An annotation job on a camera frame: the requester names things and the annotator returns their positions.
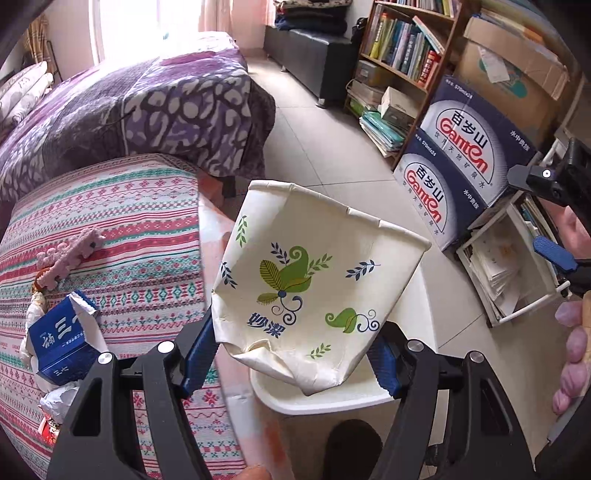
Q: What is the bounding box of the patterned striped tablecloth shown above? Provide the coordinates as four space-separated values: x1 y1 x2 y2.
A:
0 154 260 480

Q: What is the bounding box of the folded white quilt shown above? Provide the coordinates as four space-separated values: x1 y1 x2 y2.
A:
0 61 53 134

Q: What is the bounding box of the brown cardboard box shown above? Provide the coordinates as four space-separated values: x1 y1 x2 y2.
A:
455 16 570 146

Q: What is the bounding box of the wooden bookshelf with books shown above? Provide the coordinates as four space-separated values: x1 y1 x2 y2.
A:
346 1 473 165

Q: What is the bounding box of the blue toothpaste box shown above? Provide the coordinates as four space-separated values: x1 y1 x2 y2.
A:
27 290 108 386

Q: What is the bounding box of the ganten water carton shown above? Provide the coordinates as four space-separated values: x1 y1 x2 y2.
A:
420 75 537 206
394 129 495 251

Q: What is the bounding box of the purple patterned bed blanket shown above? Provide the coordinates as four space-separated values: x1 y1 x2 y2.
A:
1 32 276 205

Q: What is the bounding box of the lower Ganten water carton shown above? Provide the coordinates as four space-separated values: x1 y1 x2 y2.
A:
394 129 495 251

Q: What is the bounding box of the crushed floral paper cup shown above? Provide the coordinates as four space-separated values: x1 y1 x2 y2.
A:
211 180 431 395

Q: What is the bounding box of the black leather bench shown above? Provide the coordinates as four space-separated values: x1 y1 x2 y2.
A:
263 26 358 107

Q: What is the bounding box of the crumpled white paper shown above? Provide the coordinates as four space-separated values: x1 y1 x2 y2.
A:
39 381 80 425

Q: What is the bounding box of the folded clothes pile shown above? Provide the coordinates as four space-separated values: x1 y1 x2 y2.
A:
273 0 353 36

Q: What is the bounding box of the pink curtain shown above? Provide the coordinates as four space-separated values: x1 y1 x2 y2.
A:
198 0 276 52

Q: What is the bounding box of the person's right hand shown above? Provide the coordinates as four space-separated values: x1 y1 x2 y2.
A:
541 200 590 415

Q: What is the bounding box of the white metal rack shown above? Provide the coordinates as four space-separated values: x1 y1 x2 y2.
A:
455 138 574 328

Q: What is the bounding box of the upper Ganten water carton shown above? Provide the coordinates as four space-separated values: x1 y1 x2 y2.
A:
420 75 537 206

